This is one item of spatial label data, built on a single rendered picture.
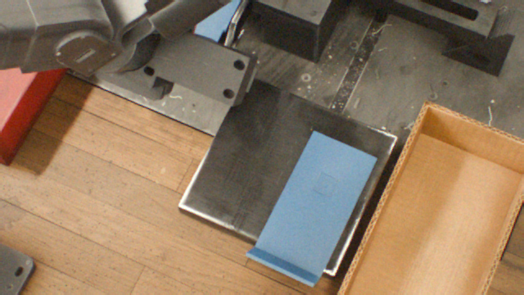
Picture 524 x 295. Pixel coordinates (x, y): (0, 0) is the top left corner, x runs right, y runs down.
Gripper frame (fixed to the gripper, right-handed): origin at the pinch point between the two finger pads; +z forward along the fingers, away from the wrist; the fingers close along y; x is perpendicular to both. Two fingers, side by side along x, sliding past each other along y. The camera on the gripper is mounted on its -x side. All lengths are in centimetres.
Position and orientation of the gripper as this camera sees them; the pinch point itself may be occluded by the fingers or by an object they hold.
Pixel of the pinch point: (173, 34)
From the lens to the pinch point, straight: 97.9
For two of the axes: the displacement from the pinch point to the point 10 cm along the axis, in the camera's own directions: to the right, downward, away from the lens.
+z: 2.0, -1.2, 9.7
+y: 3.5, -9.2, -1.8
